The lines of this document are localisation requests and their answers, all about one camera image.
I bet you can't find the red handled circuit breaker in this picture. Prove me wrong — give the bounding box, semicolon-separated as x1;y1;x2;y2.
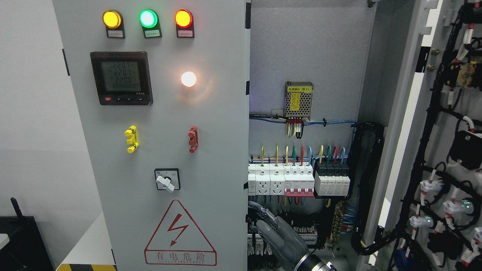
284;163;314;197

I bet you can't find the black spiral cable harness right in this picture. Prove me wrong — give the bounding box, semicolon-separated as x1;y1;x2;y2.
347;121;400;257

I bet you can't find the grey robotic right hand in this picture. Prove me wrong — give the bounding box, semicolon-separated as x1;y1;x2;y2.
248;201;309;271

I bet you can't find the yellow terminal handle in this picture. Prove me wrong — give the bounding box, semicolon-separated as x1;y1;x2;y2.
124;125;139;153

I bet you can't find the green indicator lamp left door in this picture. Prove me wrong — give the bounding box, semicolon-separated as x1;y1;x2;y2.
138;9;158;29

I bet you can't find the black white surge protector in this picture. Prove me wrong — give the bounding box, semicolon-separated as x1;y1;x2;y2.
314;162;353;199

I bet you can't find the black digital power meter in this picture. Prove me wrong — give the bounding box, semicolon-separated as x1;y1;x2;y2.
90;51;153;106

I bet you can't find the red indicator lamp left door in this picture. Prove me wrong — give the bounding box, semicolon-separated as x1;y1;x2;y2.
174;9;194;29

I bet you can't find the white socket module row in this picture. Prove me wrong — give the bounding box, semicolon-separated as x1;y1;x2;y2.
248;163;285;196

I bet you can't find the red terminal handle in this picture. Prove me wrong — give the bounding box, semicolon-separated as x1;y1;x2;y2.
188;126;199;153

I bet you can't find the black box at left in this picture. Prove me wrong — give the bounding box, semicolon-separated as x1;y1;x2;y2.
0;197;53;271

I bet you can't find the grey cabinet door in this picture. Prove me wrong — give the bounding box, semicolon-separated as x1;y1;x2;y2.
53;0;250;271
352;0;481;271

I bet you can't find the brass ground terminal bar right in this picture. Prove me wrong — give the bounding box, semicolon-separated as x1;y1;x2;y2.
330;201;345;246

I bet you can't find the white glowing indicator lamp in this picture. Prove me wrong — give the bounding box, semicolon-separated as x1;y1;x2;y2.
180;72;197;87

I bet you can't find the red electric hazard warning sticker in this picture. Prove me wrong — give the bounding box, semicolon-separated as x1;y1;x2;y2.
144;199;217;266

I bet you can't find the perforated metal power supply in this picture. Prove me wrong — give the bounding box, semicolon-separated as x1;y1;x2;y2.
284;82;314;118

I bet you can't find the yellow indicator lamp left door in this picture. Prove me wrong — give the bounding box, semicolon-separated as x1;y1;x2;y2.
102;10;122;29

